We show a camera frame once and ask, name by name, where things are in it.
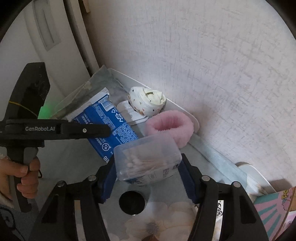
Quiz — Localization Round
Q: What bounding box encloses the blue wet wipes pack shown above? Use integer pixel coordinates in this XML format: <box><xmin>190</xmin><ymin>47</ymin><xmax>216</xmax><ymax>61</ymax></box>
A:
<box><xmin>66</xmin><ymin>87</ymin><xmax>140</xmax><ymax>164</ymax></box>

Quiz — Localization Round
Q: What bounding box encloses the clear cotton swab box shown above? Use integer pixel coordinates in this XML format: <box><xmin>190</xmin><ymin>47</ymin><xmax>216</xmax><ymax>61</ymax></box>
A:
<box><xmin>114</xmin><ymin>133</ymin><xmax>182</xmax><ymax>186</ymax></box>

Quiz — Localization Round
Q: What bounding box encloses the pink fluffy wristband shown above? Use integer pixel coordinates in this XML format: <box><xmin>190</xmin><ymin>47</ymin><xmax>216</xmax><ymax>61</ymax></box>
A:
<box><xmin>145</xmin><ymin>110</ymin><xmax>194</xmax><ymax>149</ymax></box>

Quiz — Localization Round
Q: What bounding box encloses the person's left hand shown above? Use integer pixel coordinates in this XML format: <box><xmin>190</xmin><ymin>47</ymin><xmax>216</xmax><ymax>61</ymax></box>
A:
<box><xmin>0</xmin><ymin>156</ymin><xmax>41</xmax><ymax>201</ymax></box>

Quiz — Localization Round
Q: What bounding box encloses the pink teal cardboard box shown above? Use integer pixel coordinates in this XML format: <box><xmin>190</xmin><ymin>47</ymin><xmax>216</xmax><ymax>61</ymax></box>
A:
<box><xmin>254</xmin><ymin>187</ymin><xmax>295</xmax><ymax>240</ymax></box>

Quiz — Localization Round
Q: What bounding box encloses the white round table tray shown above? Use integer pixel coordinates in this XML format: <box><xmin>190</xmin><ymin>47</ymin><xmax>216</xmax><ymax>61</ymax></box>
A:
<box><xmin>109</xmin><ymin>68</ymin><xmax>275</xmax><ymax>196</ymax></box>

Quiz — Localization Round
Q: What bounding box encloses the black round jar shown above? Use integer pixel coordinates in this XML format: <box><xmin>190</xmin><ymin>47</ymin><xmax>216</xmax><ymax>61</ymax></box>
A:
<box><xmin>118</xmin><ymin>191</ymin><xmax>147</xmax><ymax>216</ymax></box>

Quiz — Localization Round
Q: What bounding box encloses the white rolled patterned cloth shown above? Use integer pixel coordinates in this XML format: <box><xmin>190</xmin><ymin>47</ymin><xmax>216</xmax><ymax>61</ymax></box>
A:
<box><xmin>128</xmin><ymin>86</ymin><xmax>167</xmax><ymax>117</ymax></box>

